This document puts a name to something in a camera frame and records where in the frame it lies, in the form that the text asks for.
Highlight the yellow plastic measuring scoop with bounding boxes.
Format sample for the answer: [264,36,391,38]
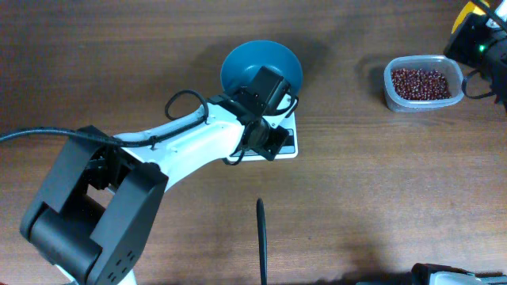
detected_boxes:
[451,1,486,34]

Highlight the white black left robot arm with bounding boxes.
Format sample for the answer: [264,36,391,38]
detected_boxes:
[20,64,303,284]

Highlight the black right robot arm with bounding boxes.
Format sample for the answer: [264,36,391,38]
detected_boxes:
[444,0,506,105]

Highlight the white digital kitchen scale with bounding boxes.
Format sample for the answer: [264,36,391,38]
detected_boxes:
[223,93,299,165]

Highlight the teal blue bowl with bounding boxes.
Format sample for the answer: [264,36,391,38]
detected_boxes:
[220,40,303,97]

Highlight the clear plastic container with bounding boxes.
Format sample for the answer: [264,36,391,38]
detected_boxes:
[383,55,464,112]

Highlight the red beans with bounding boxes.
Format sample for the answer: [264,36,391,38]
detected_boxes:
[391,68,451,101]

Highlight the black vertical antenna rod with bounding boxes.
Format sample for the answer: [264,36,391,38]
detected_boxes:
[256,198,268,285]

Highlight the black device at bottom edge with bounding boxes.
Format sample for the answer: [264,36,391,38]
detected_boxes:
[353,263,506,285]

